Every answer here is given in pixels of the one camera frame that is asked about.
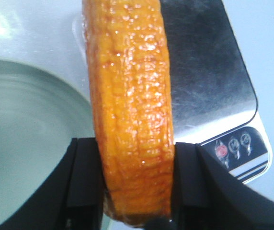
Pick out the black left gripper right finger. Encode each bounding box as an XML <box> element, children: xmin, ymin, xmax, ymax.
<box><xmin>171</xmin><ymin>142</ymin><xmax>274</xmax><ymax>230</ymax></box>

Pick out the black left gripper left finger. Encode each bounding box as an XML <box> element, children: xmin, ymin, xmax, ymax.
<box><xmin>0</xmin><ymin>138</ymin><xmax>103</xmax><ymax>230</ymax></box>

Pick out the orange corn cob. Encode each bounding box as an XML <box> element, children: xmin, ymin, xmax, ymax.
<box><xmin>82</xmin><ymin>0</ymin><xmax>175</xmax><ymax>228</ymax></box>

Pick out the black silver kitchen scale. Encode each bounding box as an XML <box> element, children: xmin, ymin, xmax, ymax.
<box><xmin>159</xmin><ymin>0</ymin><xmax>271</xmax><ymax>183</ymax></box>

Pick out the light green round plate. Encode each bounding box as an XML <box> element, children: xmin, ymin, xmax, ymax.
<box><xmin>0</xmin><ymin>60</ymin><xmax>93</xmax><ymax>224</ymax></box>

